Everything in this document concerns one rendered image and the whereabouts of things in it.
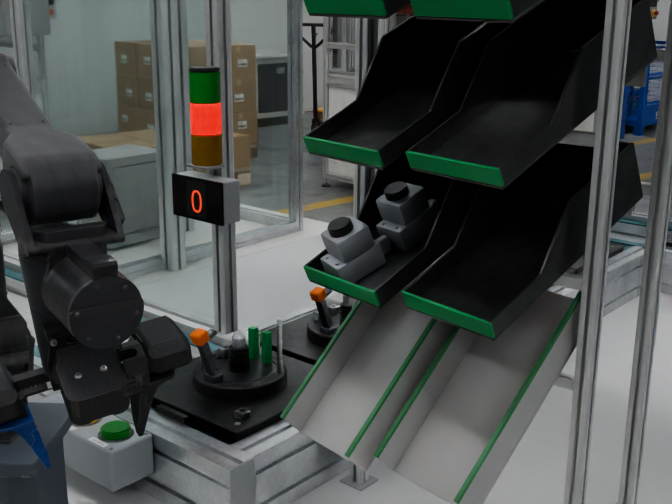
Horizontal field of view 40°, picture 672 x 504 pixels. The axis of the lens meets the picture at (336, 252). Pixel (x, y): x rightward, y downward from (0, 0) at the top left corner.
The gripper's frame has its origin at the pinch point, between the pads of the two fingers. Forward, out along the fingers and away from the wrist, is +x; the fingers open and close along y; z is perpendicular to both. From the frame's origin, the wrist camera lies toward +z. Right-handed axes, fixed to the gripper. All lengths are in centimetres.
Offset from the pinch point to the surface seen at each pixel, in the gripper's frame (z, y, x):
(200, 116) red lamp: -64, 36, -5
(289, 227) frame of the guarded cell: -148, 89, 60
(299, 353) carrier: -45, 42, 31
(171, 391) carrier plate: -41, 19, 28
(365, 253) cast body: -15.1, 37.4, 0.2
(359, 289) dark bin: -11.0, 34.2, 2.2
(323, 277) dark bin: -17.6, 32.9, 3.2
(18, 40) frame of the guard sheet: -120, 20, -9
